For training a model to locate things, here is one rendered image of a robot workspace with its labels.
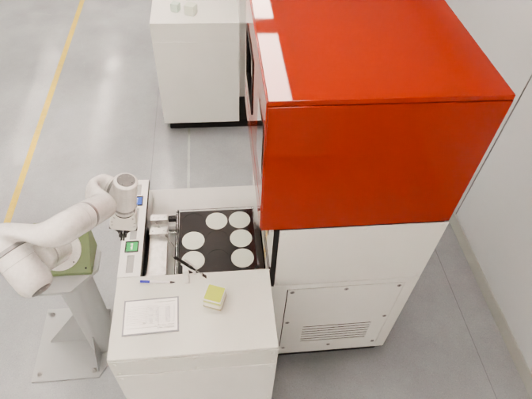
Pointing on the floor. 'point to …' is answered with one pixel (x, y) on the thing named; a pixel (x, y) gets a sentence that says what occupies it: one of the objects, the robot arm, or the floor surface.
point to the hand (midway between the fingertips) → (123, 234)
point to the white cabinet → (203, 383)
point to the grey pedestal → (74, 331)
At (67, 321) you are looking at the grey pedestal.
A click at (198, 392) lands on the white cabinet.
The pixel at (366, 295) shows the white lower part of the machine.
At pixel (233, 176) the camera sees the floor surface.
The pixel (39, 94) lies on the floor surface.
